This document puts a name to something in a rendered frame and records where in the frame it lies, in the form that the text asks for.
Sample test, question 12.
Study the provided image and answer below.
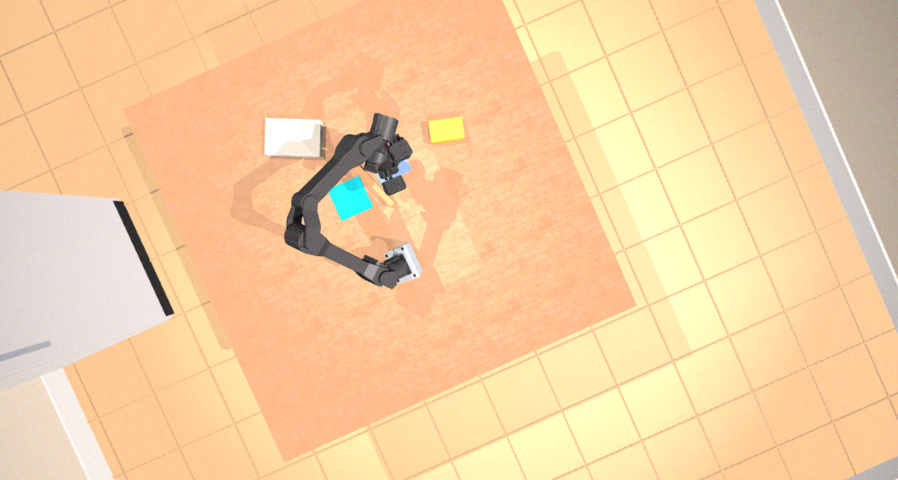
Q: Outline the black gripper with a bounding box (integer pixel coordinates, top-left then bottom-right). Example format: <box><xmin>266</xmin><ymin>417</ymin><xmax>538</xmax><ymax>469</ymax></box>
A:
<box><xmin>378</xmin><ymin>152</ymin><xmax>406</xmax><ymax>196</ymax></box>

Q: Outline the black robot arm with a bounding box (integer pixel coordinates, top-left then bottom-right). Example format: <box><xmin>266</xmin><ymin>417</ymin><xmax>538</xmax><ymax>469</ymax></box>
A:
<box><xmin>284</xmin><ymin>113</ymin><xmax>413</xmax><ymax>289</ymax></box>

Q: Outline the yellow flat block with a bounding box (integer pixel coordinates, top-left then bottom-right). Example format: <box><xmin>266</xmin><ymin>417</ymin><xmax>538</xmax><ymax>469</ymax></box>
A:
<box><xmin>428</xmin><ymin>116</ymin><xmax>464</xmax><ymax>144</ymax></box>

